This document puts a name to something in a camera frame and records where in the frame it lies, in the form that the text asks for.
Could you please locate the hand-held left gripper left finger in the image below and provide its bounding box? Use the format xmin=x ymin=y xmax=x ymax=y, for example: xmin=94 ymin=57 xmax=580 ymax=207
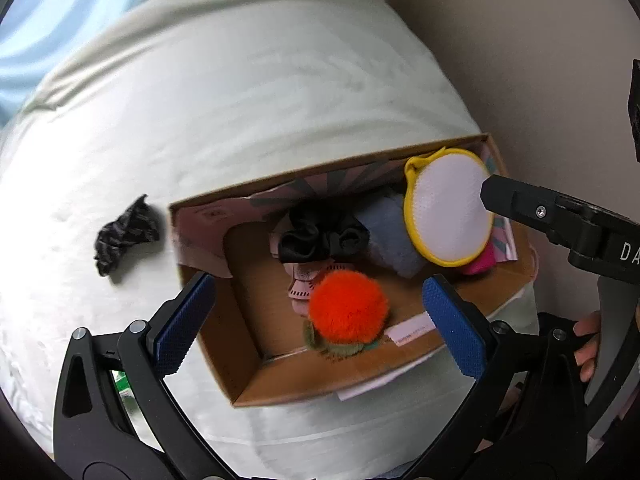
xmin=52 ymin=270 xmax=223 ymax=466

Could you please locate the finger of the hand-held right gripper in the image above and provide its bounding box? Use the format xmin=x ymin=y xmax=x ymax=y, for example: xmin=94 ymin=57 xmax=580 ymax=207
xmin=480 ymin=174 xmax=607 ymax=252
xmin=626 ymin=59 xmax=640 ymax=163

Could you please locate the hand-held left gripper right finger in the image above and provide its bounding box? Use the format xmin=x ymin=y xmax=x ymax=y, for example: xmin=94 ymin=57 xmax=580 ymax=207
xmin=414 ymin=273 xmax=588 ymax=466

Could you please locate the cardboard box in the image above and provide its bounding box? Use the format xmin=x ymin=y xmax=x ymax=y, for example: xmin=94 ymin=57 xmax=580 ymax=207
xmin=169 ymin=133 xmax=538 ymax=407

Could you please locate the white yellow-rimmed puff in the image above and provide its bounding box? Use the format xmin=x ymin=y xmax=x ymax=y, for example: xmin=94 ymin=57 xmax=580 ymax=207
xmin=403 ymin=147 xmax=496 ymax=267

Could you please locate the orange fluffy pom-pom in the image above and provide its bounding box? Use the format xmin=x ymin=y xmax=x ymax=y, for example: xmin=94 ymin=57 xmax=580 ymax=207
xmin=302 ymin=272 xmax=390 ymax=359

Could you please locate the blue-grey soft cloth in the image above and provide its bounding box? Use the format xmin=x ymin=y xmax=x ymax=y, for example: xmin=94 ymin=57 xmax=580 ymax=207
xmin=356 ymin=194 xmax=431 ymax=280

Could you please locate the pink sock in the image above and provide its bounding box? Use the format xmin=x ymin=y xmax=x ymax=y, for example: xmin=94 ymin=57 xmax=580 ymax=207
xmin=270 ymin=232 xmax=341 ymax=318

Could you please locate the black satin scrunchie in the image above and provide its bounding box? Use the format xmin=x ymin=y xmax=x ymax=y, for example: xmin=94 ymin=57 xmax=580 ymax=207
xmin=277 ymin=206 xmax=372 ymax=265

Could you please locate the person's right hand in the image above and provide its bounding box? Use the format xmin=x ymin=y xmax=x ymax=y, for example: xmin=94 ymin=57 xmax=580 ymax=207
xmin=574 ymin=310 xmax=602 ymax=384

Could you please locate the dark patterned scrunchie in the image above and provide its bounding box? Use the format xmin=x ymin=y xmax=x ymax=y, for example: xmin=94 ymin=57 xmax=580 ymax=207
xmin=94 ymin=193 xmax=162 ymax=277

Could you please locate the light blue hanging cloth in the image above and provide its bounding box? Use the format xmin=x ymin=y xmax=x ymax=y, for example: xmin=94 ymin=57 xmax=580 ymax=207
xmin=0 ymin=0 xmax=193 ymax=128

